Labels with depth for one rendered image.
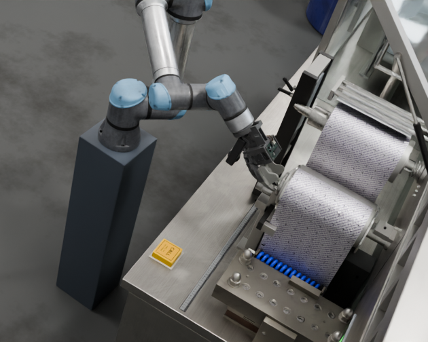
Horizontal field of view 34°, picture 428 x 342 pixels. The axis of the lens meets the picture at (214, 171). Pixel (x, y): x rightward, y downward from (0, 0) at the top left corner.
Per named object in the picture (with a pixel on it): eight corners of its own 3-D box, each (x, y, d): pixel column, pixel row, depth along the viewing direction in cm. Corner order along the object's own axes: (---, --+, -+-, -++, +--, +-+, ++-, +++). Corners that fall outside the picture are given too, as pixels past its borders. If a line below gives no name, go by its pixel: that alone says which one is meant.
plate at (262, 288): (234, 260, 214) (240, 248, 210) (352, 329, 207) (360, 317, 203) (210, 296, 203) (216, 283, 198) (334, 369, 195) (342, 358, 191)
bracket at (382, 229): (377, 222, 197) (380, 218, 195) (396, 233, 196) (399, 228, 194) (372, 233, 193) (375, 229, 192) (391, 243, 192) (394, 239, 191)
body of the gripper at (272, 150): (273, 165, 193) (251, 129, 190) (248, 172, 199) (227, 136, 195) (283, 150, 199) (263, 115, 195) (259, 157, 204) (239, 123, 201)
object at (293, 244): (257, 249, 213) (276, 209, 200) (326, 288, 208) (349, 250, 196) (257, 250, 212) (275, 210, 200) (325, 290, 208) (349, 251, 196)
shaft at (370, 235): (367, 231, 200) (373, 221, 197) (388, 243, 198) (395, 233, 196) (362, 240, 197) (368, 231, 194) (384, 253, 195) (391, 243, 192)
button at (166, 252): (162, 242, 221) (164, 237, 219) (181, 254, 220) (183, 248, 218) (151, 256, 216) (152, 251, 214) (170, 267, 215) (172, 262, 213)
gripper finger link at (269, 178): (283, 193, 197) (268, 165, 195) (267, 197, 201) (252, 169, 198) (288, 186, 199) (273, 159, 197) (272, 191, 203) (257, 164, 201)
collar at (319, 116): (312, 117, 219) (318, 101, 214) (329, 125, 218) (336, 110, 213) (304, 127, 214) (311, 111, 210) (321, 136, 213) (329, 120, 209)
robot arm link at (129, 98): (102, 105, 245) (109, 74, 236) (140, 105, 250) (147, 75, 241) (109, 128, 237) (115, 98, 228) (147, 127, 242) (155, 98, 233)
